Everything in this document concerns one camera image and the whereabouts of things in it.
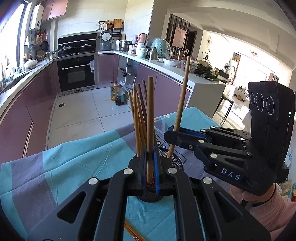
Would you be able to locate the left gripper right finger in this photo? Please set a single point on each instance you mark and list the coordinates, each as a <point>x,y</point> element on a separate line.
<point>205,211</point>

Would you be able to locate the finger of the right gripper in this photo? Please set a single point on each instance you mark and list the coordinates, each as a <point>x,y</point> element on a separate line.
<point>229,148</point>
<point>210,135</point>

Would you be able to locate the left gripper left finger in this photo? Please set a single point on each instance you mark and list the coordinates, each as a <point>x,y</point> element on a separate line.
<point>96,210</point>

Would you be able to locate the bamboo chopstick five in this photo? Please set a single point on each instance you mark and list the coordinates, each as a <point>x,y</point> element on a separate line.
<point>182,96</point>

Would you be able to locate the bamboo chopstick three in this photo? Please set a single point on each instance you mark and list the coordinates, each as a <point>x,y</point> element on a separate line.
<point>150,128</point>

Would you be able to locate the bamboo chopstick eight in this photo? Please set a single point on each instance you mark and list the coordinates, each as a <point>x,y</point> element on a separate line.
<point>136,126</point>

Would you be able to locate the bamboo chopstick two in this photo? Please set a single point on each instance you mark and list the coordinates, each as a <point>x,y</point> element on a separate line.
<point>135,235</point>

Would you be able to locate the bamboo chopstick one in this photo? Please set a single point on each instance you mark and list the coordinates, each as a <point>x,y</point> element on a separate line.
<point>141,121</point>

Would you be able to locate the pink sleeve right forearm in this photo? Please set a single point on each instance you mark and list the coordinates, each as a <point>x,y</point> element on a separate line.
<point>277,215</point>

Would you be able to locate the right hand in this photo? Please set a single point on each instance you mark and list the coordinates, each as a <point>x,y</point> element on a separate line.
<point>240,195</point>

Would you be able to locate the black mesh cup holder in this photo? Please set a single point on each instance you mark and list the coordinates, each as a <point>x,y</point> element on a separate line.
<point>151,191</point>

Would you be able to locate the leafy green vegetables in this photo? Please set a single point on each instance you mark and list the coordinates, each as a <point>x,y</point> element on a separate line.
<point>205,72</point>

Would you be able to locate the teal grey tablecloth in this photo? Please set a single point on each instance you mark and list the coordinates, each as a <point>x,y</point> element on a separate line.
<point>33,186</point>

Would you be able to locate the mint green air fryer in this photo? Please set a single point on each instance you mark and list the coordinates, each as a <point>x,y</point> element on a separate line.
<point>163,48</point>

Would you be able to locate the dark soy sauce bottle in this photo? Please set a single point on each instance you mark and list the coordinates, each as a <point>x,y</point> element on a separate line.
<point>120,95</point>

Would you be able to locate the cooking oil bottle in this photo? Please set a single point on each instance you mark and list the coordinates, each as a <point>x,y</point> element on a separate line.
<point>113,89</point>

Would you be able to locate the pink thermos jug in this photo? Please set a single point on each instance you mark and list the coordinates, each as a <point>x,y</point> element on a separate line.
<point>142,38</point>

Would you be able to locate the steel stock pot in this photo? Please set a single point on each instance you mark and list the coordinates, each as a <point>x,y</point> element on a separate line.
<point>123,45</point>

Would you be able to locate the black built-in oven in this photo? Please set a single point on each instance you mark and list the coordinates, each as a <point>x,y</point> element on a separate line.
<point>77,62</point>

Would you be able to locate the white water heater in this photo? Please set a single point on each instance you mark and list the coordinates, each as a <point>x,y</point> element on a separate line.
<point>36,17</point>

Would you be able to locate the pink upper cabinet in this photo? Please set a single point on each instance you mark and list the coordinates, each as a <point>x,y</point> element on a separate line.
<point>54,9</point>

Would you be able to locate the black camera box right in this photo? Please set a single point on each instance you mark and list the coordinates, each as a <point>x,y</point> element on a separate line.
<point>272,108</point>

